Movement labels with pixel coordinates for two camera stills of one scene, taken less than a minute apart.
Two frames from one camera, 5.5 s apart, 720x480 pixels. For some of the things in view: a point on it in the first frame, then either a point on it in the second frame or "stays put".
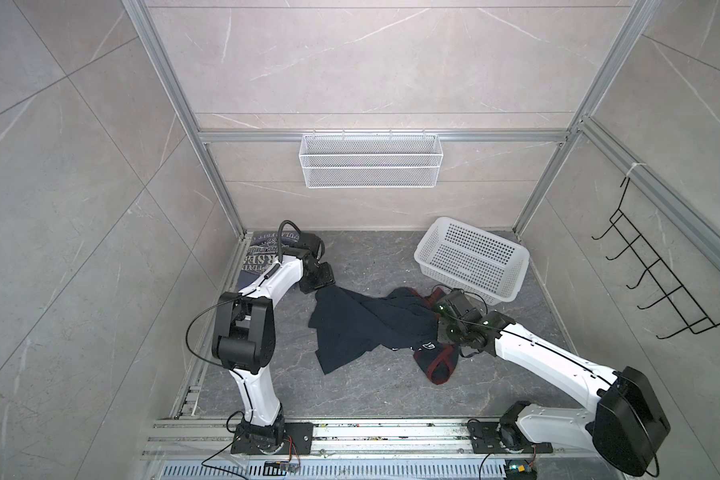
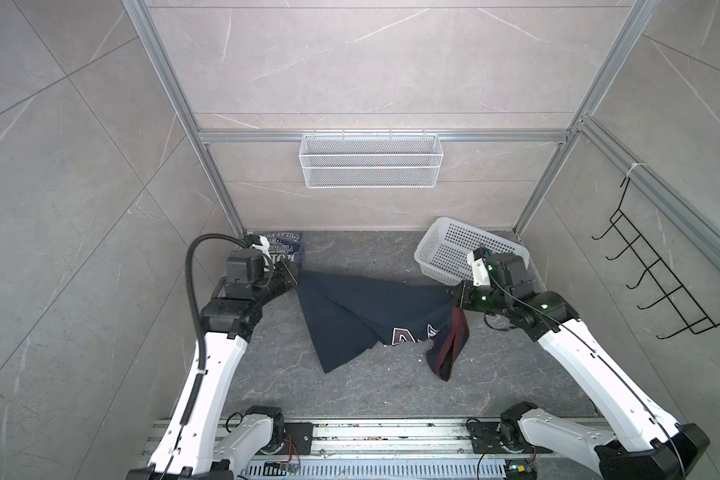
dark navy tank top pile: (350, 321) stays put
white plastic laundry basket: (472, 260) stays put
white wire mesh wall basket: (366, 161) stays put
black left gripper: (328, 278) → (284, 275)
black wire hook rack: (686, 307) stays put
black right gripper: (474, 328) → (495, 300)
